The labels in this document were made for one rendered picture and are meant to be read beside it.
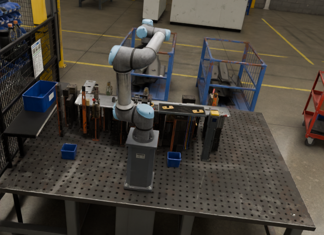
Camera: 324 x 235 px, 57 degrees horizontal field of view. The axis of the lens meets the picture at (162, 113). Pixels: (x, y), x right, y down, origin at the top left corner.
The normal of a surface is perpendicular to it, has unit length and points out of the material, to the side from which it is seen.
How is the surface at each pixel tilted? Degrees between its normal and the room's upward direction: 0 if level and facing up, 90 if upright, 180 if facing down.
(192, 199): 0
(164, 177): 0
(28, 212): 0
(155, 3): 90
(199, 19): 90
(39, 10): 90
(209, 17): 90
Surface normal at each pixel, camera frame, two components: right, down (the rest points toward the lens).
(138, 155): -0.07, 0.48
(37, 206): 0.10, -0.87
